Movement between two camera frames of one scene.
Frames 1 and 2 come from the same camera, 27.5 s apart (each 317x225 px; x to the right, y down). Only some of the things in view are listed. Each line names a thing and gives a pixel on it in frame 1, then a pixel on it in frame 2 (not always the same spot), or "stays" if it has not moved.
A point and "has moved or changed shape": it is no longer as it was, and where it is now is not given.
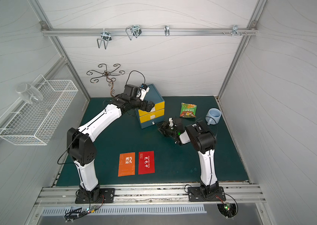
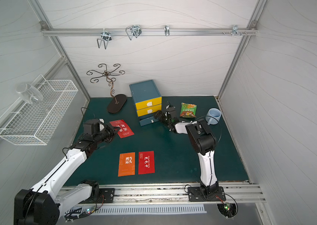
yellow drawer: x=152 y=116 has moved or changed shape
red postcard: x=146 y=162 stays
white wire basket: x=35 y=123 stays
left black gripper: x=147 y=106 -> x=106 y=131
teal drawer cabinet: x=147 y=119 stays
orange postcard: x=126 y=164 stays
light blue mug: x=213 y=116 stays
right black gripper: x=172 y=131 -> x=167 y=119
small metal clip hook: x=167 y=30 stays
